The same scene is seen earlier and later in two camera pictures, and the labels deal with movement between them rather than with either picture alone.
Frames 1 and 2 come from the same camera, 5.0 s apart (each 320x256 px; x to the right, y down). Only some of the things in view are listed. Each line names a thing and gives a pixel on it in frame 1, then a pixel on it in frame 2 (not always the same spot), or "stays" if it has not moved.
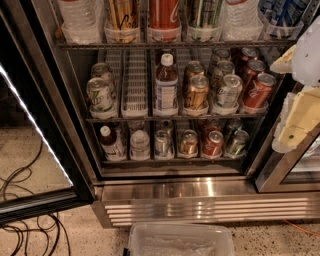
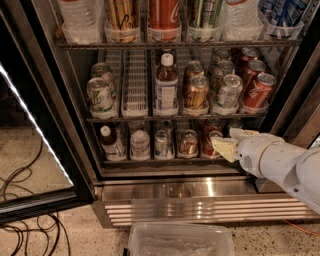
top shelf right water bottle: [240, 20] stays
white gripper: [307, 61] to [250, 154]
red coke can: [260, 92] stays
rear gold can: [193, 68] stays
